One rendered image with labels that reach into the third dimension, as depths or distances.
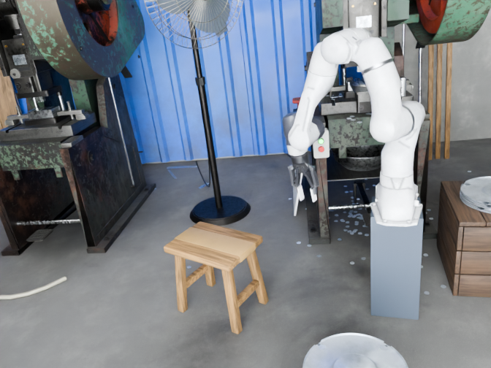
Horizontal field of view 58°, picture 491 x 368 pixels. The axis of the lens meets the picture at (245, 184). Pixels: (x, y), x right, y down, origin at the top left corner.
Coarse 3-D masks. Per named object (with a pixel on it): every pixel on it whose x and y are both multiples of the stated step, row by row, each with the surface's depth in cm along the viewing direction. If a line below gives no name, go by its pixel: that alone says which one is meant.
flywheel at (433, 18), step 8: (416, 0) 236; (424, 0) 229; (432, 0) 221; (440, 0) 209; (424, 8) 226; (432, 8) 222; (440, 8) 210; (424, 16) 225; (432, 16) 218; (440, 16) 200; (424, 24) 225; (432, 24) 213; (432, 32) 213
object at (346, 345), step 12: (336, 336) 137; (348, 336) 136; (360, 336) 135; (312, 348) 133; (336, 348) 132; (348, 348) 131; (360, 348) 131; (372, 348) 130; (312, 360) 129; (324, 360) 128; (336, 360) 127; (348, 360) 127; (360, 360) 126; (372, 360) 126; (384, 360) 126; (396, 360) 125
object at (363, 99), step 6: (354, 84) 216; (360, 84) 214; (354, 90) 206; (360, 90) 205; (366, 90) 204; (360, 96) 214; (366, 96) 214; (360, 102) 215; (366, 102) 215; (360, 108) 215; (366, 108) 216
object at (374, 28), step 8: (352, 0) 206; (360, 0) 206; (368, 0) 205; (376, 0) 205; (352, 8) 207; (360, 8) 207; (368, 8) 207; (376, 8) 206; (352, 16) 209; (360, 16) 208; (368, 16) 208; (376, 16) 208; (352, 24) 210; (360, 24) 210; (368, 24) 209; (376, 24) 209; (376, 32) 210
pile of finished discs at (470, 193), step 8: (488, 176) 195; (464, 184) 191; (472, 184) 190; (480, 184) 190; (488, 184) 189; (464, 192) 184; (472, 192) 184; (480, 192) 183; (488, 192) 181; (464, 200) 182; (472, 200) 179; (480, 200) 176; (488, 200) 176; (480, 208) 176; (488, 208) 173
